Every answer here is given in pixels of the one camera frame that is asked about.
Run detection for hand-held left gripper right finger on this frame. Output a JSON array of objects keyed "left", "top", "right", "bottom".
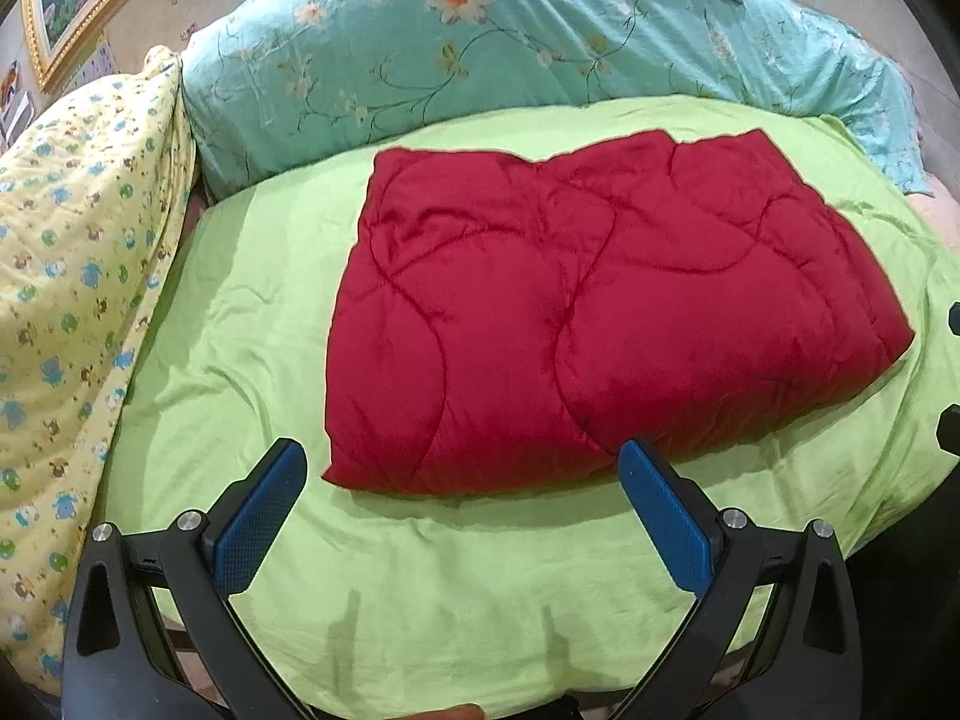
[{"left": 611, "top": 436, "right": 875, "bottom": 720}]

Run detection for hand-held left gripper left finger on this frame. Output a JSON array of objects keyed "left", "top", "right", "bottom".
[{"left": 60, "top": 436, "right": 316, "bottom": 720}]

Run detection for red quilt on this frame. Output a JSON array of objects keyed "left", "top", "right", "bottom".
[{"left": 321, "top": 129, "right": 917, "bottom": 496}]

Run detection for pink mattress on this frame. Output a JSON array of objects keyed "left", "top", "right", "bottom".
[{"left": 911, "top": 169, "right": 960, "bottom": 207}]

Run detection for green bed sheet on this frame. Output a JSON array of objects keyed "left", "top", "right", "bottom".
[{"left": 97, "top": 94, "right": 960, "bottom": 720}]

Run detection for yellow printed quilt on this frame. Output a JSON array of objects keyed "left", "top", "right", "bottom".
[{"left": 0, "top": 45, "right": 200, "bottom": 698}]

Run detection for turquoise floral pillow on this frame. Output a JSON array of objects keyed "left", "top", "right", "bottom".
[{"left": 180, "top": 0, "right": 931, "bottom": 203}]

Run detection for wall stickers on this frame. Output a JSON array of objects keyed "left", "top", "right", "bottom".
[{"left": 0, "top": 64, "right": 35, "bottom": 147}]

